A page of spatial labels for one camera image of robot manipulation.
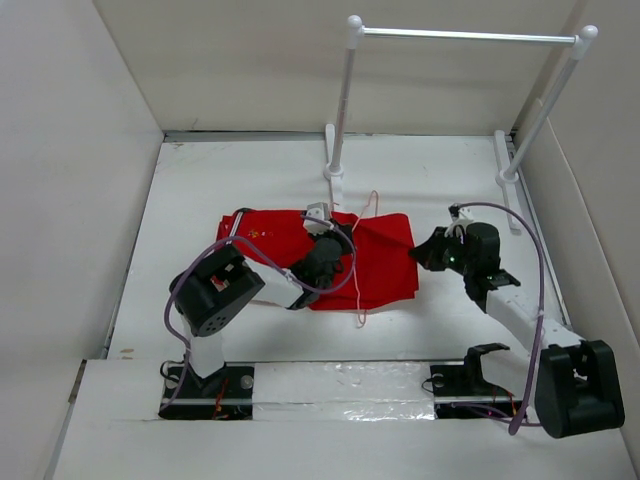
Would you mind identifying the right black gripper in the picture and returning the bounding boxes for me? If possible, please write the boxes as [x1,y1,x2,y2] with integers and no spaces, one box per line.
[409,226,475,277]

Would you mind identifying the red trousers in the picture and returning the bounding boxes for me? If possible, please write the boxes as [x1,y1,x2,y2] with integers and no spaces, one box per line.
[236,210,419,311]

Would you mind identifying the pink wire hanger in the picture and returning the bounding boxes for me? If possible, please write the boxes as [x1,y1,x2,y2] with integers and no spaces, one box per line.
[329,189,416,330]

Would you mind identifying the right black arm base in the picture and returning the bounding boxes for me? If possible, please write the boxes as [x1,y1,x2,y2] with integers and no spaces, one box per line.
[421,343,527,422]

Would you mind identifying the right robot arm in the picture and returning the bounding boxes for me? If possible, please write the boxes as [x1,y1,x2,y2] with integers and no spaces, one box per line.
[409,222,625,438]

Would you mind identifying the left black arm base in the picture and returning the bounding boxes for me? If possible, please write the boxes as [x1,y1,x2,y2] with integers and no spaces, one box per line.
[158,361,255,421]

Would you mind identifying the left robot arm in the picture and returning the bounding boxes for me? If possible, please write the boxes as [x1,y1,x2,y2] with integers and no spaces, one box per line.
[164,221,355,398]

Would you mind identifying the white clothes rack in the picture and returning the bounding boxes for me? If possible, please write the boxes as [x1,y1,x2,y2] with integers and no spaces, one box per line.
[324,15,599,212]

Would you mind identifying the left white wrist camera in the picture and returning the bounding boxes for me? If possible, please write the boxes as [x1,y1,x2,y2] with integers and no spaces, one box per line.
[302,202,332,236]

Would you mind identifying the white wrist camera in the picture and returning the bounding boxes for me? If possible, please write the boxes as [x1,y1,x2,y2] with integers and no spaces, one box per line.
[302,202,332,236]
[445,204,474,239]

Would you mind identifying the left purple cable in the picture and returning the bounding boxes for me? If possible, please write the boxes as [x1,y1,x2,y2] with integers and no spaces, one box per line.
[158,212,359,411]

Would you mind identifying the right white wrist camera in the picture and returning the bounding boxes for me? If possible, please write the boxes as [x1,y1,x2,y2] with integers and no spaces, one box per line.
[445,204,474,239]

